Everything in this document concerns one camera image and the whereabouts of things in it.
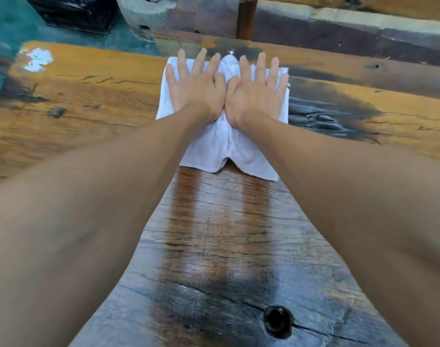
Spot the person's left hand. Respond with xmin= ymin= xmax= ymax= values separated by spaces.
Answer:
xmin=165 ymin=48 xmax=227 ymax=124

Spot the person's right hand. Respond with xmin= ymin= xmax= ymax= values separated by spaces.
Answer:
xmin=224 ymin=52 xmax=290 ymax=131

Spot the white towel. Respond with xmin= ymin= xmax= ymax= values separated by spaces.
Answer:
xmin=155 ymin=53 xmax=290 ymax=182

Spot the person's left forearm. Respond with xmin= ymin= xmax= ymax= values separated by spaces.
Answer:
xmin=0 ymin=104 xmax=210 ymax=347

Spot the person's right forearm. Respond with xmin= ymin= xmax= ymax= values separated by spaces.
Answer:
xmin=236 ymin=117 xmax=440 ymax=347

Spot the reddish stone block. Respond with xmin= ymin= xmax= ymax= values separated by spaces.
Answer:
xmin=165 ymin=0 xmax=240 ymax=39

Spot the grey stone pot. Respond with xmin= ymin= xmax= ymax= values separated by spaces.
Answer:
xmin=117 ymin=0 xmax=178 ymax=41

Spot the dark wooden bench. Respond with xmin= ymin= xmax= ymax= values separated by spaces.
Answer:
xmin=252 ymin=0 xmax=440 ymax=68

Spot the black plastic bag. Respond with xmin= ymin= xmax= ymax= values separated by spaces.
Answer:
xmin=23 ymin=0 xmax=119 ymax=35

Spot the brown wooden post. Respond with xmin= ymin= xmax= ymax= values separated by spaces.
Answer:
xmin=236 ymin=0 xmax=259 ymax=41

